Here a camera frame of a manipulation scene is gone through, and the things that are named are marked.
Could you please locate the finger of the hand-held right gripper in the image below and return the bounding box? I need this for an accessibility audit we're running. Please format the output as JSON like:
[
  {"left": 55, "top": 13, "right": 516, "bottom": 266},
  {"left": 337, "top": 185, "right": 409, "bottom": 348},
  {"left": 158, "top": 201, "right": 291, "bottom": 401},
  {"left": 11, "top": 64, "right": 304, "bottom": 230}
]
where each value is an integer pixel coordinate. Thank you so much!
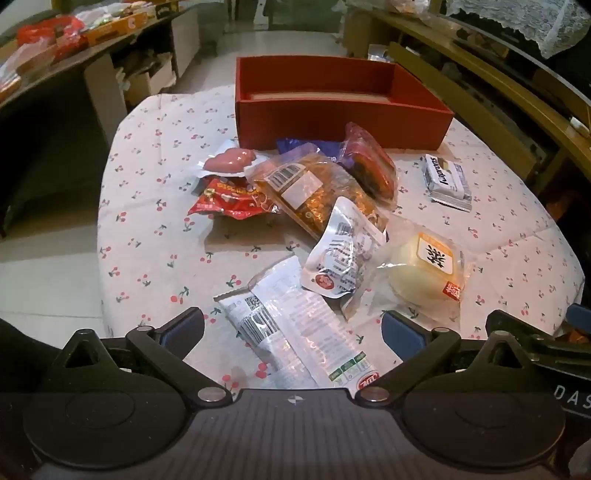
[
  {"left": 486, "top": 309, "right": 570, "bottom": 358},
  {"left": 565, "top": 303, "right": 591, "bottom": 330}
]

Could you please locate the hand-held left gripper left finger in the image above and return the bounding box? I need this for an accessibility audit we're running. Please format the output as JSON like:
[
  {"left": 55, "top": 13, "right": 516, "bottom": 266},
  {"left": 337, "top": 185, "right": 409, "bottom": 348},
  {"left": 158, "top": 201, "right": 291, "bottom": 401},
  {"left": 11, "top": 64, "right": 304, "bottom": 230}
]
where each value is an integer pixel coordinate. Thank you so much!
[{"left": 47, "top": 307, "right": 234, "bottom": 408}]

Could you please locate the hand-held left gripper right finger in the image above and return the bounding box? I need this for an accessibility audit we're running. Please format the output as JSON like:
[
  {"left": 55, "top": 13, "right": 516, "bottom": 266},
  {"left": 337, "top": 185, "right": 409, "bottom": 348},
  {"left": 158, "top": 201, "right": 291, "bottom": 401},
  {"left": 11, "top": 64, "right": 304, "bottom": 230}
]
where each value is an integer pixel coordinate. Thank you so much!
[{"left": 353, "top": 310, "right": 550, "bottom": 408}]

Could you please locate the yellow cake clear packet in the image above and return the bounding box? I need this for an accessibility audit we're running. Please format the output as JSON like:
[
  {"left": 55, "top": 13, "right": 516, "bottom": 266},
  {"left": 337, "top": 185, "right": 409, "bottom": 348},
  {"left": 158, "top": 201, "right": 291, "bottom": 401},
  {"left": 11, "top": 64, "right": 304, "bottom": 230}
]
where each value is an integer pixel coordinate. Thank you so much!
[{"left": 342, "top": 217, "right": 474, "bottom": 331}]

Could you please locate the silver-white snack packet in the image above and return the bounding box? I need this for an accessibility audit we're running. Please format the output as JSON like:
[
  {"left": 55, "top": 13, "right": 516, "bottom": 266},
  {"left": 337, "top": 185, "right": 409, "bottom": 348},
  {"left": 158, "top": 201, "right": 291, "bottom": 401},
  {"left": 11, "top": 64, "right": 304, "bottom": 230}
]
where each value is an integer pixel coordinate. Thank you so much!
[{"left": 301, "top": 196, "right": 389, "bottom": 301}]

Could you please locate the long white clear packet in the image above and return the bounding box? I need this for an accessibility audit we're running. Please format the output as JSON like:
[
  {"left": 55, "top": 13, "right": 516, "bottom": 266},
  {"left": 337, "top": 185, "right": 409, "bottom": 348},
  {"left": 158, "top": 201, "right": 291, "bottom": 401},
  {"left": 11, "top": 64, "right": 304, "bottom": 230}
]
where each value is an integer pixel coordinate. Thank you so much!
[{"left": 213, "top": 256, "right": 382, "bottom": 398}]

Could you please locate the red candy packet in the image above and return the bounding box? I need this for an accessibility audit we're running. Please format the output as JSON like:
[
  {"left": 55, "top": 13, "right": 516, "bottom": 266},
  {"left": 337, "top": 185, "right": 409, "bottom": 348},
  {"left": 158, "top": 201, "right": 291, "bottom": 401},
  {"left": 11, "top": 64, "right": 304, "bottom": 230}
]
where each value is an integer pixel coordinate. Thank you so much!
[{"left": 187, "top": 175, "right": 279, "bottom": 221}]

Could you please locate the orange-brown snack packet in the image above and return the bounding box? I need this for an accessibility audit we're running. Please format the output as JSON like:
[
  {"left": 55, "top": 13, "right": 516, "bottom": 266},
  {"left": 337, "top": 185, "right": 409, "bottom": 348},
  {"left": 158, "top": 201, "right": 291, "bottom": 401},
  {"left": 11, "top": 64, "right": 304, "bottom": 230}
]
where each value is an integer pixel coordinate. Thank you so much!
[{"left": 245, "top": 143, "right": 391, "bottom": 241}]

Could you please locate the white wafer bar packet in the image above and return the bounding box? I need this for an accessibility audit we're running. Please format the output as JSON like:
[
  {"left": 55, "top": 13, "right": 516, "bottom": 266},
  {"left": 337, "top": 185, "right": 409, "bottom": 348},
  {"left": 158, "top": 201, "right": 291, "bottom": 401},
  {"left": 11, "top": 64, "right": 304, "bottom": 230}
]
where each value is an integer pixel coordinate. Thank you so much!
[{"left": 419, "top": 154, "right": 472, "bottom": 213}]

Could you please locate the red clear cake packet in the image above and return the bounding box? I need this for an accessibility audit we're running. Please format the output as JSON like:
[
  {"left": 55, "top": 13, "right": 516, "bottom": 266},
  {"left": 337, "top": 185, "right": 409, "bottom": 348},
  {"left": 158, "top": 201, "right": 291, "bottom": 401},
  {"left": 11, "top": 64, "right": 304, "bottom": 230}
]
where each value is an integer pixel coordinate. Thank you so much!
[{"left": 339, "top": 122, "right": 399, "bottom": 211}]

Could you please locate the pink sausage packet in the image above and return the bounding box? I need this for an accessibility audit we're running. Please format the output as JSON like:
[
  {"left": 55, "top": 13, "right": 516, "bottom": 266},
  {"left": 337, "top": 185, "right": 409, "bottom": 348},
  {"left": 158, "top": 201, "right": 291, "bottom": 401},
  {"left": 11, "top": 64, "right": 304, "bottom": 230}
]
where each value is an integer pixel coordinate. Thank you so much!
[{"left": 194, "top": 142, "right": 271, "bottom": 179}]

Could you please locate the blue wafer biscuit packet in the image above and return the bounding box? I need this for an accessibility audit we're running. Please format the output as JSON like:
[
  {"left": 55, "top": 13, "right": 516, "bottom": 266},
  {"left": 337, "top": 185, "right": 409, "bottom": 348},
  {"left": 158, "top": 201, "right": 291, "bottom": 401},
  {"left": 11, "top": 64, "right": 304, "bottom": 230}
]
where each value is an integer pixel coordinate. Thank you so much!
[{"left": 276, "top": 137, "right": 357, "bottom": 169}]

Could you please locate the red cardboard box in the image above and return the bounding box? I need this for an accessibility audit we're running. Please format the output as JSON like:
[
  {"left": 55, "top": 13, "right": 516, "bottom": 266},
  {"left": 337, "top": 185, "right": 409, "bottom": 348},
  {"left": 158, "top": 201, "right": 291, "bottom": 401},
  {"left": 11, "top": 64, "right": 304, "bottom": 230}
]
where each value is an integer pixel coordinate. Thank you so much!
[{"left": 235, "top": 56, "right": 455, "bottom": 151}]

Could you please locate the cherry print tablecloth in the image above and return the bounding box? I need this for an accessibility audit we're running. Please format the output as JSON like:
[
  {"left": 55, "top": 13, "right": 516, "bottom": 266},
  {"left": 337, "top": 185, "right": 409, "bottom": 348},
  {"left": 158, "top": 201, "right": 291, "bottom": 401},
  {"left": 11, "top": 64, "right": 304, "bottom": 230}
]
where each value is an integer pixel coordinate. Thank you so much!
[{"left": 96, "top": 85, "right": 586, "bottom": 398}]

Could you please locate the wooden bench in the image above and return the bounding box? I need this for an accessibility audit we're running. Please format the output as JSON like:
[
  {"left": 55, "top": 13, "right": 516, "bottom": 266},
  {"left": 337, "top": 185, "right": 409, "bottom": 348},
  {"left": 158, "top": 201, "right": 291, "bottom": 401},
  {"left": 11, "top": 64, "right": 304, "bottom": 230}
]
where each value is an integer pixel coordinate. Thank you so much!
[{"left": 369, "top": 7, "right": 591, "bottom": 214}]

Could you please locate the dark desk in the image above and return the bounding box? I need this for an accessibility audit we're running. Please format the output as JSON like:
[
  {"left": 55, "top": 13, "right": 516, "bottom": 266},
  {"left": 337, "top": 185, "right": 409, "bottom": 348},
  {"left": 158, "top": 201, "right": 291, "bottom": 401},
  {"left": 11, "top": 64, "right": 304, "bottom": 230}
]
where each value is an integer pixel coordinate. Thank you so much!
[{"left": 0, "top": 7, "right": 200, "bottom": 238}]

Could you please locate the white lace cloth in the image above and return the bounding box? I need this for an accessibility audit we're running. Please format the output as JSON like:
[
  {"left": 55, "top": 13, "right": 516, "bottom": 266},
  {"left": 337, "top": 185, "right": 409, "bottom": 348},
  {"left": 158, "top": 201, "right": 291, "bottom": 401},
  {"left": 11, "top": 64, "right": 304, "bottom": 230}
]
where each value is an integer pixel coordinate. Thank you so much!
[{"left": 445, "top": 0, "right": 591, "bottom": 59}]

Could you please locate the orange flat box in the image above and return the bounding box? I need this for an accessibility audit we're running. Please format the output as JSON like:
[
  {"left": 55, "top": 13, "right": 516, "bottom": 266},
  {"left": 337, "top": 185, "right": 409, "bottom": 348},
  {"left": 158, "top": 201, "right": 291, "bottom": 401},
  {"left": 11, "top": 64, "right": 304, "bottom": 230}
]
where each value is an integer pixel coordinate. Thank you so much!
[{"left": 84, "top": 11, "right": 149, "bottom": 47}]

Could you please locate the red plastic bag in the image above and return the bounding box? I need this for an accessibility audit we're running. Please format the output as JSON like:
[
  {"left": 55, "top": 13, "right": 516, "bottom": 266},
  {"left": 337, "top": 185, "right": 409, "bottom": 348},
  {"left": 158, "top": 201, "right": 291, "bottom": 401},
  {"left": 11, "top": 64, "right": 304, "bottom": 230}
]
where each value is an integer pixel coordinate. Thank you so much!
[{"left": 17, "top": 16, "right": 89, "bottom": 64}]

